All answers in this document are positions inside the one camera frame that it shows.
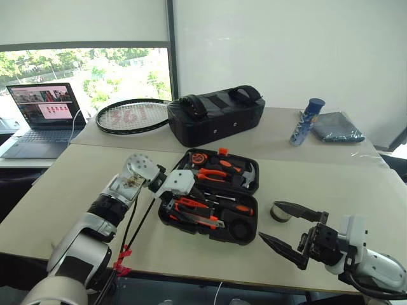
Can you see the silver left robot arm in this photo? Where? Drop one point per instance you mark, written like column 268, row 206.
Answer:
column 86, row 241

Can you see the orange black tape measure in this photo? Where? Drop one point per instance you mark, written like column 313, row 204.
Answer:
column 199, row 158

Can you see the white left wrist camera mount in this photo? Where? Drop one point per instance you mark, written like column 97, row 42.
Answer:
column 178, row 184

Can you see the black rectangular bag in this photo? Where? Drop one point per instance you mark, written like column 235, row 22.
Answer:
column 219, row 124

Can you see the black electrical tape roll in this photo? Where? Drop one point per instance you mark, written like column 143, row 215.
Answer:
column 280, row 216

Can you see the dark window frame post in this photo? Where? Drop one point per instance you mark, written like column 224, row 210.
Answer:
column 173, row 51

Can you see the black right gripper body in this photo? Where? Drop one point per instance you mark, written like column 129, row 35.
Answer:
column 321, row 243

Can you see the blue patterned bottle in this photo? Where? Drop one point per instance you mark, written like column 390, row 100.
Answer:
column 303, row 124

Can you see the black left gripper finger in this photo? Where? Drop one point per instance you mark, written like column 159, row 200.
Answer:
column 199, row 198

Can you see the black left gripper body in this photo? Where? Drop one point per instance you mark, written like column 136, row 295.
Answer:
column 192, row 187

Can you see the black tool case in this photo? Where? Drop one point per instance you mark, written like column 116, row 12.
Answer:
column 241, row 235

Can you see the orange black utility knife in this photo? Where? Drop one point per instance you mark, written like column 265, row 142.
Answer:
column 197, row 218

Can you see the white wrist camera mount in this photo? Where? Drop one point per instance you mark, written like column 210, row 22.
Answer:
column 178, row 184
column 353, row 235

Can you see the white side desk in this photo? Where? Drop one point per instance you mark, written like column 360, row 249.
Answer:
column 22, row 162

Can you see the orange test pen screwdriver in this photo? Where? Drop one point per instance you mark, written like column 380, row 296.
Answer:
column 187, row 201

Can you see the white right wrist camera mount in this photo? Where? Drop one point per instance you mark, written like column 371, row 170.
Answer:
column 353, row 235

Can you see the black tennis racket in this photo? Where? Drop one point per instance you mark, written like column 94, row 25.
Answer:
column 101, row 125

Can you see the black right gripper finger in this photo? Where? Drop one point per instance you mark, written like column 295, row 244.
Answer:
column 300, row 210
column 283, row 249

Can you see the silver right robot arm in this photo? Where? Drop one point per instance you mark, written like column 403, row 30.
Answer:
column 384, row 268

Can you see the white roller blind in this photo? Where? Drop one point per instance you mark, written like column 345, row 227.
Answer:
column 82, row 19

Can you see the folded blue grey cloth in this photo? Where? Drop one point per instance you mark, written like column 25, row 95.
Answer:
column 337, row 127

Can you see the dark open laptop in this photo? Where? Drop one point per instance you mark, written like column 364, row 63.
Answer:
column 41, row 139

